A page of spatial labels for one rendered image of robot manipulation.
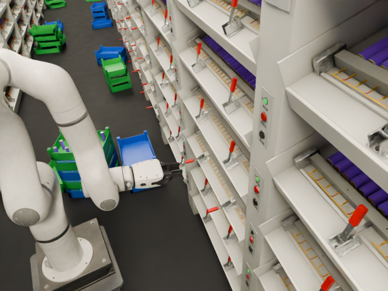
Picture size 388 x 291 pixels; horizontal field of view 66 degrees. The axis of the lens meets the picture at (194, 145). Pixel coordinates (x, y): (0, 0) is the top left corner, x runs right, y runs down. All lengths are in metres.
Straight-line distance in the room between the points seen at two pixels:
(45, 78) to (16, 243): 1.32
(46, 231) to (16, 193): 0.21
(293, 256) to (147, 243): 1.09
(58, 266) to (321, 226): 0.97
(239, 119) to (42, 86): 0.50
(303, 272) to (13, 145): 0.79
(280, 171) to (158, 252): 1.15
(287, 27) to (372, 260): 0.36
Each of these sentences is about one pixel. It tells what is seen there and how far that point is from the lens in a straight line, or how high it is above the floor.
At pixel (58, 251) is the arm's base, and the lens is 1.21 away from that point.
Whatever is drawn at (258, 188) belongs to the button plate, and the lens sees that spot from 0.71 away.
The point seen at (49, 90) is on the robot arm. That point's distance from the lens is 0.84.
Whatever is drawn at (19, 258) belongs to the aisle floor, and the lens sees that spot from 1.94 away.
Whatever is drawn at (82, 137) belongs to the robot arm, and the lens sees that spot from 0.90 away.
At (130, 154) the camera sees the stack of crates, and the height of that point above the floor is 0.16.
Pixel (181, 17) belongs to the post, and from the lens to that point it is 1.15.
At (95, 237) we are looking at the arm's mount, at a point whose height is 0.35.
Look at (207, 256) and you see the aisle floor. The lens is 1.64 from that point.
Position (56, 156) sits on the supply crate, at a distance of 1.85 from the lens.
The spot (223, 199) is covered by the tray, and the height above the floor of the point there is 0.57.
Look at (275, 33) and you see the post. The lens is 0.52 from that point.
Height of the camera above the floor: 1.41
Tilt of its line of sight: 39 degrees down
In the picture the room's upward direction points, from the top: 5 degrees counter-clockwise
